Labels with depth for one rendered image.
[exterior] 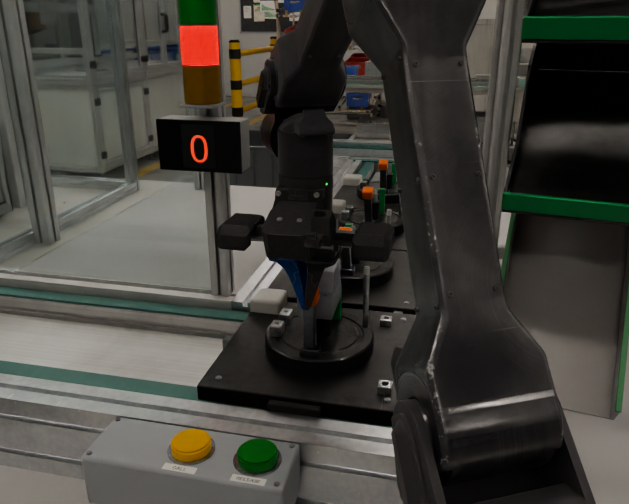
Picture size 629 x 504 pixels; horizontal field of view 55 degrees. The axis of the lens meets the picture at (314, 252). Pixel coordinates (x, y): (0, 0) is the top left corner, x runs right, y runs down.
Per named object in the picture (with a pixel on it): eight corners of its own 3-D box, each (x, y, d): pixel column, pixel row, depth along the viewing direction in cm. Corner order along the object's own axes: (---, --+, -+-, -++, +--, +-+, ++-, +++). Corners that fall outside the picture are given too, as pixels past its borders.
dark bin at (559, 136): (647, 228, 56) (666, 164, 51) (501, 212, 61) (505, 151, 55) (648, 74, 73) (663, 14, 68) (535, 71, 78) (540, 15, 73)
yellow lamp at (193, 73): (213, 105, 80) (211, 66, 78) (178, 104, 81) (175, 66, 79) (226, 100, 85) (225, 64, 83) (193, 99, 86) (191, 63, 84)
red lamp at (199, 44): (211, 66, 78) (208, 25, 77) (175, 65, 79) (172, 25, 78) (225, 63, 83) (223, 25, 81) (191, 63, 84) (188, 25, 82)
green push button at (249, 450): (271, 483, 58) (270, 467, 57) (231, 477, 59) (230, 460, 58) (282, 456, 61) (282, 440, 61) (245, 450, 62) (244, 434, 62)
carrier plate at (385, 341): (402, 428, 66) (404, 412, 65) (197, 399, 71) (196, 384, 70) (417, 327, 88) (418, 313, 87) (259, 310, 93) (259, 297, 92)
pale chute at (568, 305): (614, 421, 61) (621, 412, 57) (481, 391, 66) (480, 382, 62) (638, 184, 71) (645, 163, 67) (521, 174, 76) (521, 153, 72)
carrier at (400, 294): (418, 322, 89) (423, 242, 85) (262, 306, 94) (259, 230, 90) (427, 262, 111) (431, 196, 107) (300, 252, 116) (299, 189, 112)
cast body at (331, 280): (331, 320, 73) (332, 267, 71) (296, 317, 74) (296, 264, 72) (343, 292, 81) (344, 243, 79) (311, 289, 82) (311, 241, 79)
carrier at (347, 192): (433, 221, 134) (437, 166, 129) (326, 214, 139) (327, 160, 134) (437, 193, 156) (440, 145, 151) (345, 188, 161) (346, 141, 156)
